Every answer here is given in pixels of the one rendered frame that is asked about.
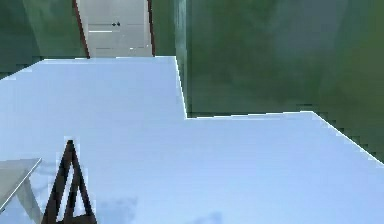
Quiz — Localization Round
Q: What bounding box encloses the white room door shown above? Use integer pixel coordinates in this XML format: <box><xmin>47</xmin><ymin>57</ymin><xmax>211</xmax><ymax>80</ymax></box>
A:
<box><xmin>75</xmin><ymin>0</ymin><xmax>154</xmax><ymax>58</ymax></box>

